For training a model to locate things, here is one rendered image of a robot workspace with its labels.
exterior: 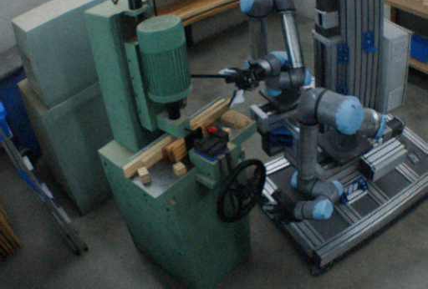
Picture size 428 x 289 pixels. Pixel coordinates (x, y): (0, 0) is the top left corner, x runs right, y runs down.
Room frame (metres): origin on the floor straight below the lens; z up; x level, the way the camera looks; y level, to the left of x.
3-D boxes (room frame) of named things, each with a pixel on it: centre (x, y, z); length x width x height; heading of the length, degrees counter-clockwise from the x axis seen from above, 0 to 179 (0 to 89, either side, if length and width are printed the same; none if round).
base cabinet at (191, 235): (1.58, 0.23, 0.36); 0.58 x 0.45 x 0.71; 42
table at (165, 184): (1.41, 0.07, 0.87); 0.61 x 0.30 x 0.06; 132
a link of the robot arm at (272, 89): (1.64, -0.30, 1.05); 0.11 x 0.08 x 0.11; 93
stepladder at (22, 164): (1.66, 1.10, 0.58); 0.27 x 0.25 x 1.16; 126
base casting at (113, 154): (1.58, 0.23, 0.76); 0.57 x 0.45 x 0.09; 42
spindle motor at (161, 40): (1.49, 0.15, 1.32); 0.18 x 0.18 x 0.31
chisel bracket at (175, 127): (1.50, 0.16, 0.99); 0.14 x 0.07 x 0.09; 42
